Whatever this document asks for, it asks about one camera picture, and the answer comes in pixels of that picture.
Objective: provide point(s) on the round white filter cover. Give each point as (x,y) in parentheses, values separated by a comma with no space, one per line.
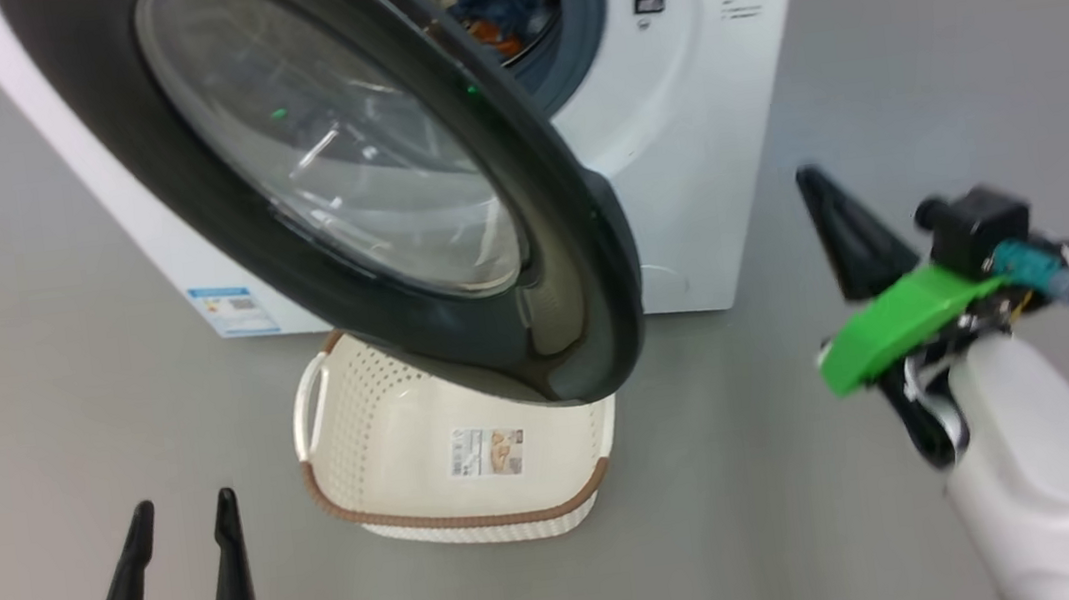
(666,287)

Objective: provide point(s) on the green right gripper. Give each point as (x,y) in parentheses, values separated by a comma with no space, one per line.
(899,319)

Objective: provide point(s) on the paper label inside basket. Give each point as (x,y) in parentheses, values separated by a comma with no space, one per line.
(487,451)

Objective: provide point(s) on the blue energy label sticker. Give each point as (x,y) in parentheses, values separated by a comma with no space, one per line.
(234,311)

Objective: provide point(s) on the grey rubber door gasket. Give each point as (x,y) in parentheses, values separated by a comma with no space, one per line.
(579,23)

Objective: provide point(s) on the black door latch socket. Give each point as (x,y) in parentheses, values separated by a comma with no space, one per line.
(649,1)

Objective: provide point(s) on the cream perforated laundry basket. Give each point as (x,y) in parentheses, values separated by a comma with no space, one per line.
(381,458)

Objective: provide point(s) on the white front-load washing machine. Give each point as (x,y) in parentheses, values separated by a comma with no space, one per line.
(681,173)

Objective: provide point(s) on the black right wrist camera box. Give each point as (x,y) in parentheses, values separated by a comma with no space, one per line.
(974,230)

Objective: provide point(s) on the black round glass washer door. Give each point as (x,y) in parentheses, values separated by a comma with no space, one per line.
(127,165)

